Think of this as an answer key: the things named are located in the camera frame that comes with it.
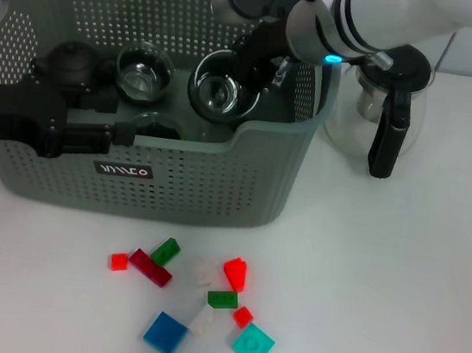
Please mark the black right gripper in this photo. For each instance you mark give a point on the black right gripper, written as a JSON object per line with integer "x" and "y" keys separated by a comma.
{"x": 269, "y": 39}

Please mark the blue square plate brick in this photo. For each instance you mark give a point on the blue square plate brick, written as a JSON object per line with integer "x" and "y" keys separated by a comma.
{"x": 165, "y": 334}

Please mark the glass pot with black lid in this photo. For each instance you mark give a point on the glass pot with black lid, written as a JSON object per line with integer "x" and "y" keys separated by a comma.
{"x": 394, "y": 114}

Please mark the dark red long brick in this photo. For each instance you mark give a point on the dark red long brick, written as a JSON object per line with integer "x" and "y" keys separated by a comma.
{"x": 150, "y": 267}

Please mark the small red brick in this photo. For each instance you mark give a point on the small red brick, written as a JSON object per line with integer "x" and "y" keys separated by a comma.
{"x": 243, "y": 316}
{"x": 119, "y": 262}

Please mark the dark clay teapot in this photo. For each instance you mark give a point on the dark clay teapot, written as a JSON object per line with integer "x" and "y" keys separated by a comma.
{"x": 70, "y": 65}

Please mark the white two-stud brick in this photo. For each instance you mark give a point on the white two-stud brick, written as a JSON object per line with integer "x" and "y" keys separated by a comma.
{"x": 202, "y": 273}

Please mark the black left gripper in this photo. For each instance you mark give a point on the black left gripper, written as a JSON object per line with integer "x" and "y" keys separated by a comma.
{"x": 14, "y": 112}

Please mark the grey perforated storage bin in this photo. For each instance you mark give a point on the grey perforated storage bin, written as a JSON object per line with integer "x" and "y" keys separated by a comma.
{"x": 217, "y": 183}

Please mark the green brick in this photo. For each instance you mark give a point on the green brick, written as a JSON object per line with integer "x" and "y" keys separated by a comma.
{"x": 222, "y": 299}
{"x": 165, "y": 252}

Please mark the teal square plate brick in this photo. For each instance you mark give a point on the teal square plate brick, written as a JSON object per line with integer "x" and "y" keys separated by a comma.
{"x": 253, "y": 345}

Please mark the red sloped brick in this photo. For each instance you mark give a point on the red sloped brick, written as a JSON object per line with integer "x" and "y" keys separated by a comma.
{"x": 235, "y": 273}

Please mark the glass teacup with black holder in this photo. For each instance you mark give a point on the glass teacup with black holder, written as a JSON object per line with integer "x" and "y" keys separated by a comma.
{"x": 272, "y": 100}
{"x": 220, "y": 96}
{"x": 142, "y": 79}
{"x": 157, "y": 127}

